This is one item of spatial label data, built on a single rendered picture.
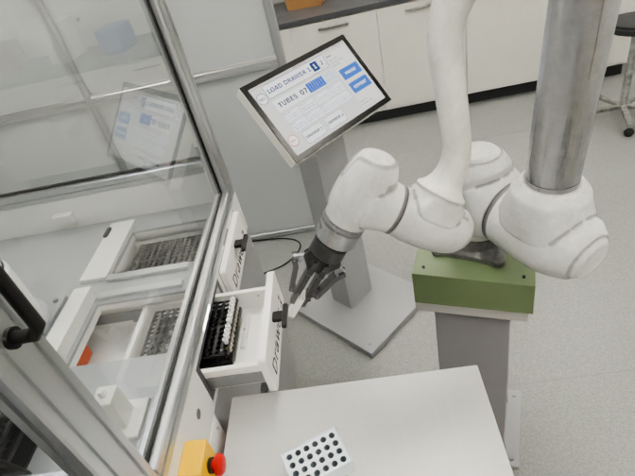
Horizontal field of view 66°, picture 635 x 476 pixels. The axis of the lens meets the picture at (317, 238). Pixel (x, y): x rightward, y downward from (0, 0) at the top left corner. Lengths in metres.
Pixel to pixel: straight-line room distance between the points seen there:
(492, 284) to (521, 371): 0.94
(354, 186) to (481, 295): 0.51
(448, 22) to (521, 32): 3.16
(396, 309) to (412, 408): 1.22
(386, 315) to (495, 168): 1.29
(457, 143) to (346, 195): 0.23
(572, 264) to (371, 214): 0.40
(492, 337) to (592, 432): 0.70
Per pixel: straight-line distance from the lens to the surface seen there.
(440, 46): 0.91
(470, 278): 1.24
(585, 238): 1.04
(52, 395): 0.70
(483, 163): 1.13
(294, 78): 1.78
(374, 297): 2.37
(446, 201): 0.94
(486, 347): 1.49
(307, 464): 1.06
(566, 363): 2.19
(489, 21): 3.96
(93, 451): 0.79
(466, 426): 1.11
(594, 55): 0.90
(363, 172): 0.88
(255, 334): 1.24
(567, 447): 1.99
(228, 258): 1.35
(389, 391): 1.16
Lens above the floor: 1.71
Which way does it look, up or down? 37 degrees down
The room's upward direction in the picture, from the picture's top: 14 degrees counter-clockwise
